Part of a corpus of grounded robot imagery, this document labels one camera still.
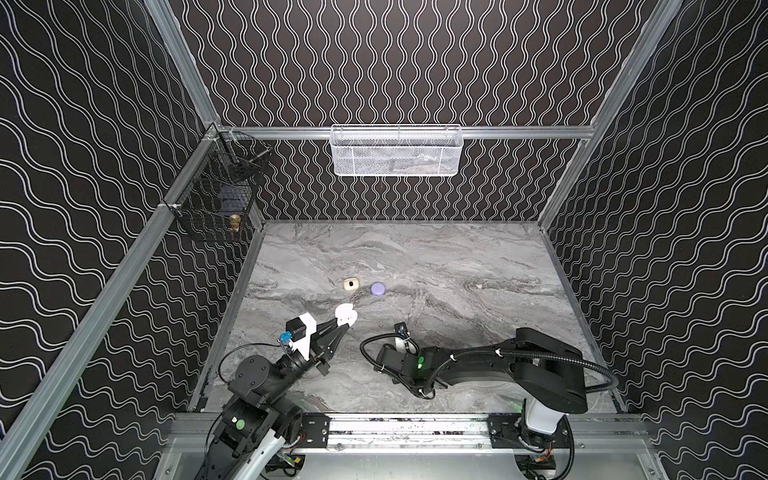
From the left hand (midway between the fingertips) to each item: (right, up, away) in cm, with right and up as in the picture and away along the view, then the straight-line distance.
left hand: (346, 325), depth 62 cm
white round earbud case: (-1, +2, +2) cm, 3 cm away
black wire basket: (-45, +34, +31) cm, 64 cm away
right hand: (+13, -17, +25) cm, 32 cm away
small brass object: (-34, +24, +21) cm, 46 cm away
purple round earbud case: (+6, +3, +38) cm, 39 cm away
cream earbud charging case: (-3, +5, +38) cm, 39 cm away
